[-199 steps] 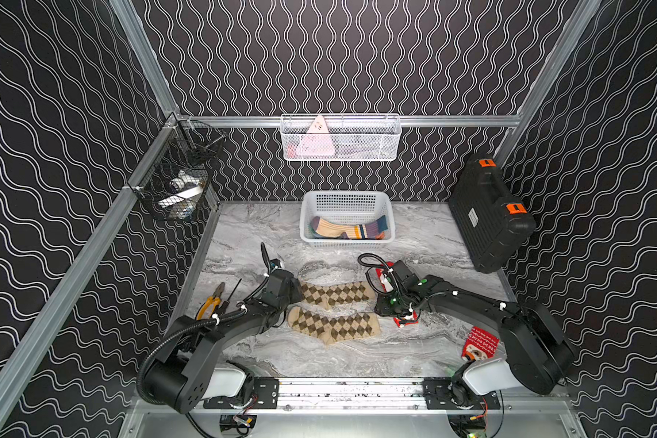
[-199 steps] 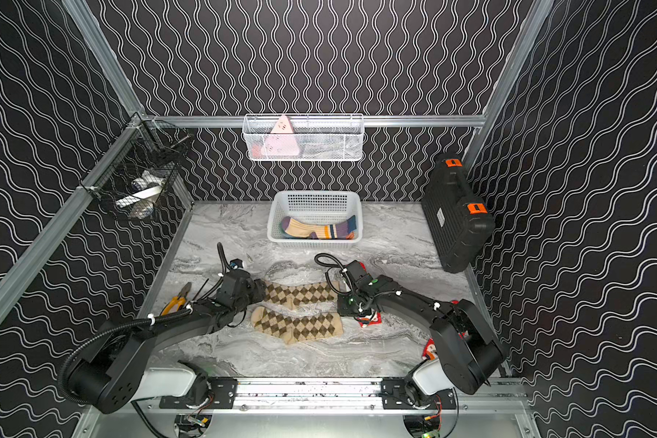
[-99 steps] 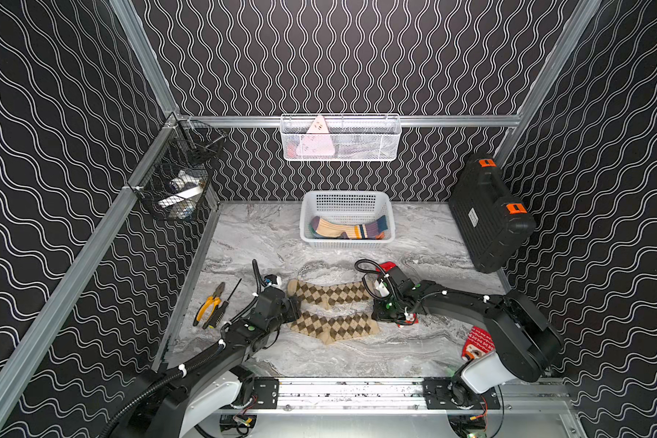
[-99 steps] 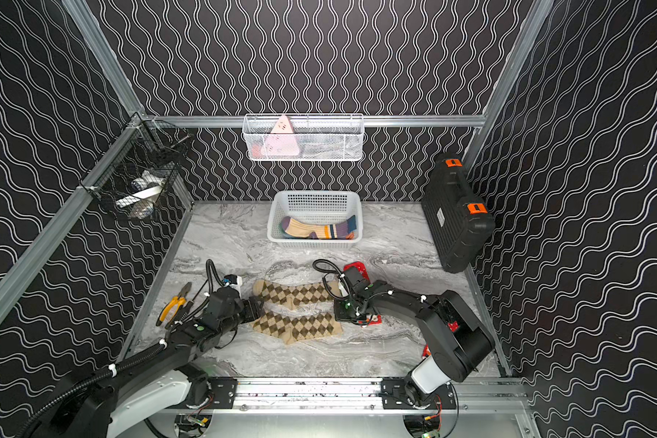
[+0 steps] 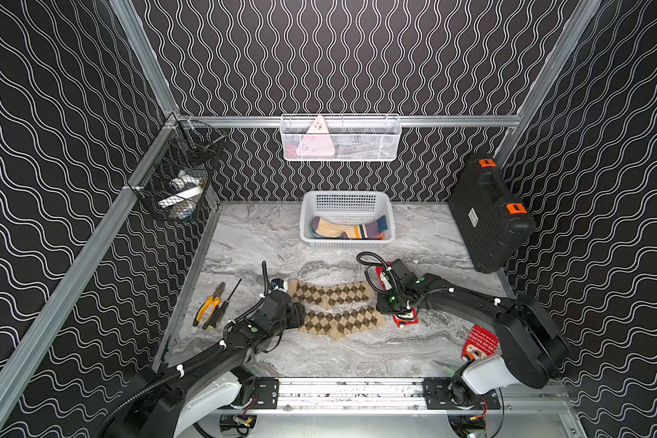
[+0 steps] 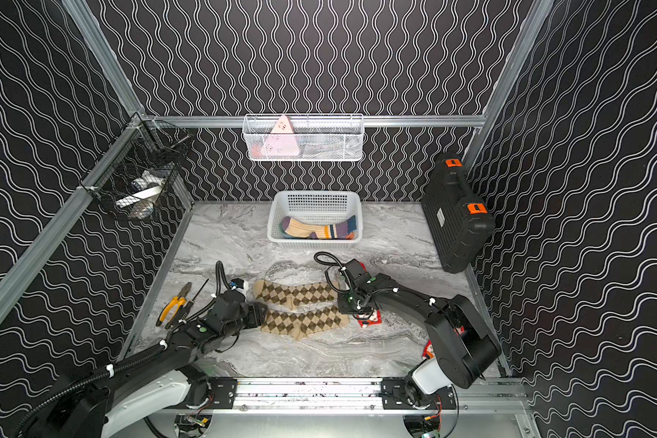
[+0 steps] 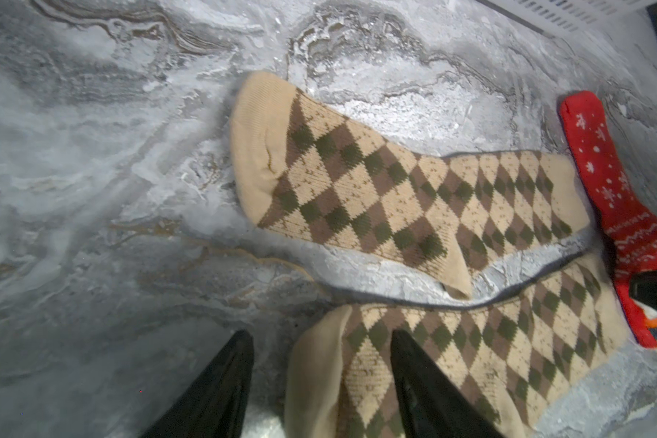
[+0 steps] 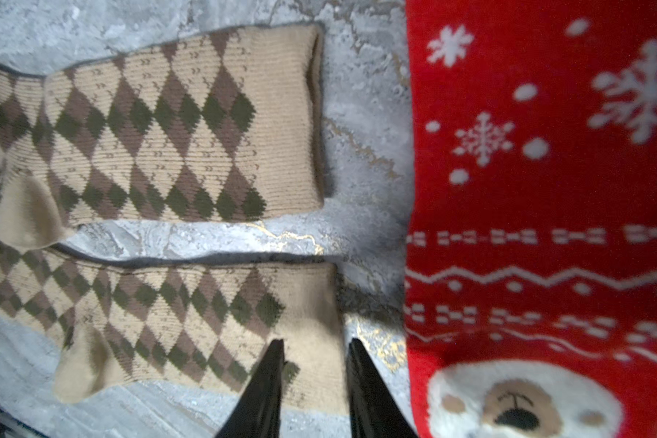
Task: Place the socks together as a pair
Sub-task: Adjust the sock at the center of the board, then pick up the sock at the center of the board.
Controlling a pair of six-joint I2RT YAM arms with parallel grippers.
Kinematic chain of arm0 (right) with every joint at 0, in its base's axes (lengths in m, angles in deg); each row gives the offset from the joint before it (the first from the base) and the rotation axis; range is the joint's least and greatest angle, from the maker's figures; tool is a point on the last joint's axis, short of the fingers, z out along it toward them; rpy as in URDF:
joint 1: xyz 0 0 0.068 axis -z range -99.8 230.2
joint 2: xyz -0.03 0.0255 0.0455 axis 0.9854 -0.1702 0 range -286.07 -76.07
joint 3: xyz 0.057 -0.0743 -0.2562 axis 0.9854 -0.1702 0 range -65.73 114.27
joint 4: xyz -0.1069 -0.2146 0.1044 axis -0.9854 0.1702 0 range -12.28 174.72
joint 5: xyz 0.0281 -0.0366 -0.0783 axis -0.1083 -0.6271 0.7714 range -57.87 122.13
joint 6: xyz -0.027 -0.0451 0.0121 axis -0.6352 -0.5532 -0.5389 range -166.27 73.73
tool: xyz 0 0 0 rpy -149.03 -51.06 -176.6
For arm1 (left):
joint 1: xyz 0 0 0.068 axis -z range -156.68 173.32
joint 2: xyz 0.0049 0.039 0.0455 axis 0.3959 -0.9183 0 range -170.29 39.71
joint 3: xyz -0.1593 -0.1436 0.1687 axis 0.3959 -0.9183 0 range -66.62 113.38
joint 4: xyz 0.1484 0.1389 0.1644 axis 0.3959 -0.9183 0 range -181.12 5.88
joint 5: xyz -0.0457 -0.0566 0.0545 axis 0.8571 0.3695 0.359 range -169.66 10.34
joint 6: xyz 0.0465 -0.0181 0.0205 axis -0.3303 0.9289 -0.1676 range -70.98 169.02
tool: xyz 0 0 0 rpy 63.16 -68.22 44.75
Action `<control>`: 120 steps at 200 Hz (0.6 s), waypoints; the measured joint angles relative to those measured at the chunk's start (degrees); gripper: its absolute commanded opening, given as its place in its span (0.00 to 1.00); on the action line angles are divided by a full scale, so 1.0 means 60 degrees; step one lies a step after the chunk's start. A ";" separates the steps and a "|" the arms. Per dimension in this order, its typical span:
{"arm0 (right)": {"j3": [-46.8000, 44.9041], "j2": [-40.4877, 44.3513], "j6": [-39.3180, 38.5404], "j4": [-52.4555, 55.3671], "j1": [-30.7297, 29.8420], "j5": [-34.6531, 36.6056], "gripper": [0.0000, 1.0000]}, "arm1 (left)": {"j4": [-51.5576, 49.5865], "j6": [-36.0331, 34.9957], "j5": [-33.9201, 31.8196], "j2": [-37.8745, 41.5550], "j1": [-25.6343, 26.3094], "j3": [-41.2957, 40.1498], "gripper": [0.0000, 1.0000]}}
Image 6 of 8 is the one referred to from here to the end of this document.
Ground white wire wall basket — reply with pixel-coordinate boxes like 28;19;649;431
242;113;365;162

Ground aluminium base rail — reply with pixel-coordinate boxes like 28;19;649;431
95;375;527;412

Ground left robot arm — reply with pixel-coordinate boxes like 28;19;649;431
9;290;268;437

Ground black screwdriver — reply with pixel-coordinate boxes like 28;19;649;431
170;280;208;330

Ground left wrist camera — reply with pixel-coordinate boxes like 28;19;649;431
229;278;251;294

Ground white items in black basket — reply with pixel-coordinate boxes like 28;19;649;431
114;171;167;220

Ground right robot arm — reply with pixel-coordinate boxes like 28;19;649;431
338;259;502;409

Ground black wire wall basket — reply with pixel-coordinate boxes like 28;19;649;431
84;119;193;222

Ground white plastic basket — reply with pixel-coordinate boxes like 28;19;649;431
266;191;364;249

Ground beige argyle sock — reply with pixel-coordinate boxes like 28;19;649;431
260;306;350;341
252;279;338;310

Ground cream purple striped sock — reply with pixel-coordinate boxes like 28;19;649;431
279;215;358;240

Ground pink triangular item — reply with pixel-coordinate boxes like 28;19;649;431
260;115;299;158

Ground black tool case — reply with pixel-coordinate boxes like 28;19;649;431
421;153;496;273

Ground red christmas sock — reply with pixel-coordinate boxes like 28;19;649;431
422;341;435;360
354;310;383;328

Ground yellow handled pliers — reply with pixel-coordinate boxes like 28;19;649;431
155;282;192;330

